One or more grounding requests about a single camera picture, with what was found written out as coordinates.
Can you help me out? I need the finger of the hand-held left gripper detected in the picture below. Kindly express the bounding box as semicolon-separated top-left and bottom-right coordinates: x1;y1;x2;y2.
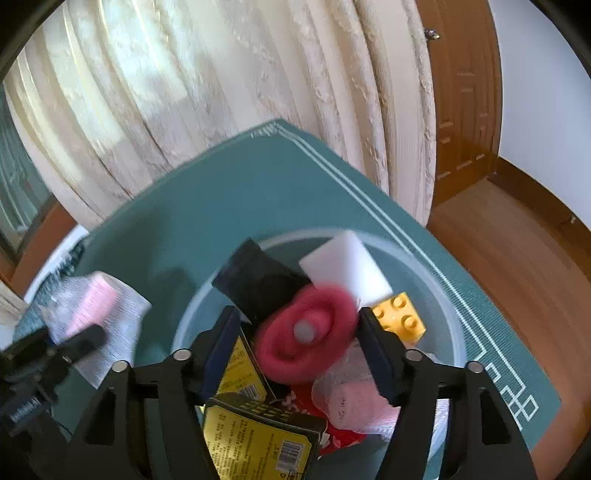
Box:
46;324;106;370

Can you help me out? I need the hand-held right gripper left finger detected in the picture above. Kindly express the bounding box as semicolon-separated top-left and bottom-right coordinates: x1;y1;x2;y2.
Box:
65;305;243;480

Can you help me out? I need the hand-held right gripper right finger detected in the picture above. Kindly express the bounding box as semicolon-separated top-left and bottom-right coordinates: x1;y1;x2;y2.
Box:
358;307;539;480

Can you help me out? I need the yellow black box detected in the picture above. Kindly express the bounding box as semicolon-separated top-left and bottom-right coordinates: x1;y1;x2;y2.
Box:
215;332;275;404
202;394;326;480

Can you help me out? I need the yellow toy brick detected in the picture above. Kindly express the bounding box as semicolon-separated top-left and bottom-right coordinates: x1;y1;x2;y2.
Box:
370;292;428;348

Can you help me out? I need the pink packet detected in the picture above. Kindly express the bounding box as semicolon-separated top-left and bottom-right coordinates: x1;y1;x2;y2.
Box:
41;271;153;389
311;351;400;437

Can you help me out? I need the raspberry pink toy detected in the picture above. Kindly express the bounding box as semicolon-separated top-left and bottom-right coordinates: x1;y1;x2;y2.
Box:
253;284;358;384

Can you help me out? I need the black packet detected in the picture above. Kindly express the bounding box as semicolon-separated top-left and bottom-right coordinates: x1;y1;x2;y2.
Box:
212;237;310;326

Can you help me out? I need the pale blue plastic basin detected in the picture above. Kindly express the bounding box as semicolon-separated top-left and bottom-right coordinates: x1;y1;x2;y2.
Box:
171;226;465;480

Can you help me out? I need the red snack packet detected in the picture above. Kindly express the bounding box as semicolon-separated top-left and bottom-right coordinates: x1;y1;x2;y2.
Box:
281;385;365;455

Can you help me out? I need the white sponge block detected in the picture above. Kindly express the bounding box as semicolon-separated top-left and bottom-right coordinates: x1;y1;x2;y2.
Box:
298;230;394;309

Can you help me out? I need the green table mat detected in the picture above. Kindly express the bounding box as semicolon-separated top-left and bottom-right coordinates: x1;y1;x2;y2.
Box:
55;119;561;480

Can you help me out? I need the cream lace curtain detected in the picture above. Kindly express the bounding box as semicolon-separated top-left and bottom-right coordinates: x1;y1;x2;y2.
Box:
2;0;437;229

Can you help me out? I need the brown wooden door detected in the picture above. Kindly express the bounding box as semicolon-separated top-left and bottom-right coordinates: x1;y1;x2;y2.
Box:
413;0;504;206

